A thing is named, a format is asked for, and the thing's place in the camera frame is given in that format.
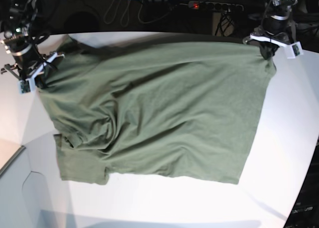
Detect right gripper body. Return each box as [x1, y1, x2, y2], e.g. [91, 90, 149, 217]
[0, 52, 65, 81]

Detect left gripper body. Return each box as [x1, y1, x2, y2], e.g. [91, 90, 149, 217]
[243, 26, 298, 48]

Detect green t-shirt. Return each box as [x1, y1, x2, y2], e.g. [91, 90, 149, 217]
[38, 39, 276, 185]

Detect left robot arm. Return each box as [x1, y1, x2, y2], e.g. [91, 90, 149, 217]
[243, 0, 304, 60]

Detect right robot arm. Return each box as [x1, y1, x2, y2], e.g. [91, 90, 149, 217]
[0, 0, 65, 94]

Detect black power strip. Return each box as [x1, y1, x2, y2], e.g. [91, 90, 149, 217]
[188, 1, 244, 12]

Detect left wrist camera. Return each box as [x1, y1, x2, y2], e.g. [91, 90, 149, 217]
[285, 41, 304, 59]

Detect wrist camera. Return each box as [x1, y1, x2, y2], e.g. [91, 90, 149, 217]
[285, 41, 304, 59]
[18, 79, 35, 94]

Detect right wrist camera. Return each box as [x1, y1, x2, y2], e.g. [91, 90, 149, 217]
[18, 79, 35, 94]

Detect black cable bundle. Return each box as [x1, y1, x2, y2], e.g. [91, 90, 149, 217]
[214, 10, 236, 36]

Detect grey cable loops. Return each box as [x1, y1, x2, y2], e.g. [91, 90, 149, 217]
[103, 0, 175, 25]

